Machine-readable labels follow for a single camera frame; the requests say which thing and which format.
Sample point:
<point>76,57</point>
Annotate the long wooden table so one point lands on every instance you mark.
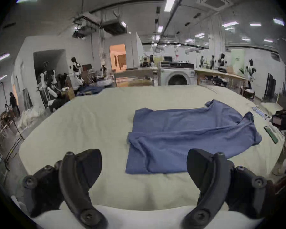
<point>219,75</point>

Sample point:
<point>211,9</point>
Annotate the wooden counter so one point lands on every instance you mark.
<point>135,76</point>

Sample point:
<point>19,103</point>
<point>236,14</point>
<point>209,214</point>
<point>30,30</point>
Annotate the white washing machine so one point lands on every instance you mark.
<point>176,76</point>

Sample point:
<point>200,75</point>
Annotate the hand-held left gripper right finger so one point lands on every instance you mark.
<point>215,187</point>

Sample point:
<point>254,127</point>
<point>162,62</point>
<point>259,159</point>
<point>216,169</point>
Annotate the dark blue cloth pile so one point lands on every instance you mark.
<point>89,90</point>

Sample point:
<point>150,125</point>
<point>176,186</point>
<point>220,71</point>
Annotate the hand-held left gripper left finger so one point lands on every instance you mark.
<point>72,187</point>

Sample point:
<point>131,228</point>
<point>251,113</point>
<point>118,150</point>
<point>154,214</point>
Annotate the green flat card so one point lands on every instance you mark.
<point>271,134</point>

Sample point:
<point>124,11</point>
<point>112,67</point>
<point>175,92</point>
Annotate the blue shirt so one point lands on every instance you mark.
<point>181,137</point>

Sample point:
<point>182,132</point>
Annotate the black upright panel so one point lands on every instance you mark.
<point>271,86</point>

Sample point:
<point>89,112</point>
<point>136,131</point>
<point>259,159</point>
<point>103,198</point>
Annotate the black device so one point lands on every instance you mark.
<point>283,122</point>

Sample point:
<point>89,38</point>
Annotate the white and black humanoid robot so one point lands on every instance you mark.
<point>76,71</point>
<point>250,73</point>
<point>51,87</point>
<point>222,62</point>

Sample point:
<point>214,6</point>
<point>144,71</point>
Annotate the clear plastic packet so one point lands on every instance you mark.
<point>260,112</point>

